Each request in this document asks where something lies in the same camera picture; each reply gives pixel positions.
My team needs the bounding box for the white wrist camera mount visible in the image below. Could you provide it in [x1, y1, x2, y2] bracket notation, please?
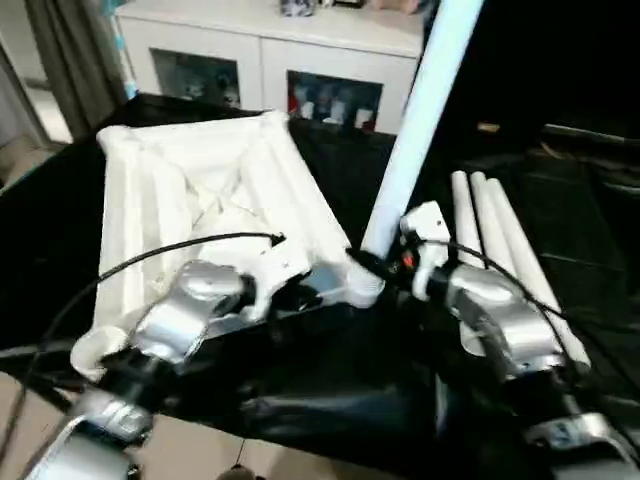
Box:
[243, 239, 312, 321]
[398, 200, 452, 302]

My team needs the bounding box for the white glass-door cabinet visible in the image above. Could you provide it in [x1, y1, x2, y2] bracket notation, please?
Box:
[115, 0, 426, 135]

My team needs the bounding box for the black work mat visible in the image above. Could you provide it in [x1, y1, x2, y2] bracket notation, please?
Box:
[0, 92, 640, 480]

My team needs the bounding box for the grey curtain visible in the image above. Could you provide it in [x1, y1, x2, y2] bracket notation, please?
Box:
[24, 0, 126, 144]

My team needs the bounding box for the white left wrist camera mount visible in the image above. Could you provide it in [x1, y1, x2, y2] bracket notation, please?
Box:
[243, 239, 312, 321]

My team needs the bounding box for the white plastic table top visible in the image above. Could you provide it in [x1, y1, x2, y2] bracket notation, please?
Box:
[69, 110, 387, 385]

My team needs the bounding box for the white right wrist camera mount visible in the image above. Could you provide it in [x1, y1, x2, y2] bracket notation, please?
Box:
[398, 200, 452, 302]

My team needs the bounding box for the large black case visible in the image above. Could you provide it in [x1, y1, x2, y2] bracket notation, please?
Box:
[399, 0, 640, 136]

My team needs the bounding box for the blue white patterned item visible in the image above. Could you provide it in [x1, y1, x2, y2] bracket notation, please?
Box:
[112, 0, 139, 99]

